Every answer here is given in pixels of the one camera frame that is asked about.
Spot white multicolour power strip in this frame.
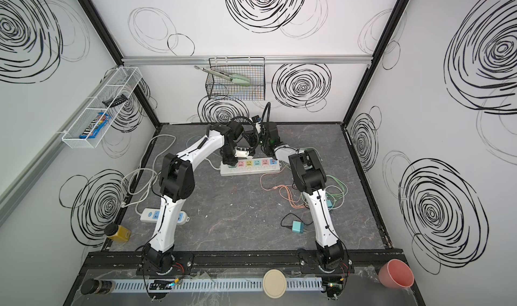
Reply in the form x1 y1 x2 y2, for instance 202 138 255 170
219 157 281 177

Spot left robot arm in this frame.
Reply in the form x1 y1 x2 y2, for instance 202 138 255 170
142 116 259 275

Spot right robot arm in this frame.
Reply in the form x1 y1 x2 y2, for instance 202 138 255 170
259 121 348 273

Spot white blue power strip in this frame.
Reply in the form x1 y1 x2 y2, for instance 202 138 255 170
139 207 191 226

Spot green kitchen tongs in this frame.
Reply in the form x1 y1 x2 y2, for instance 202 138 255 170
194 66 250 85

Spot black remote control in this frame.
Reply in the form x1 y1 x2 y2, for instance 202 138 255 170
102 94 128 109

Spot blue candy packet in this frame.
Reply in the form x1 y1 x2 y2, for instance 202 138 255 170
79 112 111 139

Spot beige round lid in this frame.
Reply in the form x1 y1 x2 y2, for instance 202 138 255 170
263 269 287 299

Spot yellow liquid bottle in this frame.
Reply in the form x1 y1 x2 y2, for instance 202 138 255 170
104 223 131 243

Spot pink plastic cup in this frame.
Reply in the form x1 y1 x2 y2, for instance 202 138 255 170
378 259 415 289

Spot dark glass jar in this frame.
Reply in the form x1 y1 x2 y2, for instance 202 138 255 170
80 279 116 295

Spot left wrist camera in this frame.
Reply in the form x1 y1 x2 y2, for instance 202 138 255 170
235 147 255 159

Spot black wire wall basket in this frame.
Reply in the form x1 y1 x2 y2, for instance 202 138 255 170
202 56 266 101

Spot pink charger cable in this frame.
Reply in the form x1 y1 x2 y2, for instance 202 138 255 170
259 172 308 210

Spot white power strip cable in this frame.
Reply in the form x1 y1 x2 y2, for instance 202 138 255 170
120 134 222 210

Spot green charger cable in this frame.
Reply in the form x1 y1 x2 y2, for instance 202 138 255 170
314 148 349 208

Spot teal charger black cable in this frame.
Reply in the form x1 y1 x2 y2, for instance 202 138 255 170
280 212 315 234

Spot white wire wall shelf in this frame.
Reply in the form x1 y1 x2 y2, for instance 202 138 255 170
61 66 142 149

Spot white slotted cable duct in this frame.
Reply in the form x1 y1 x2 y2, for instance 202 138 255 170
110 277 324 294

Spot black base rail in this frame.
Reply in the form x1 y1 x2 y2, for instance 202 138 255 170
82 249 407 272

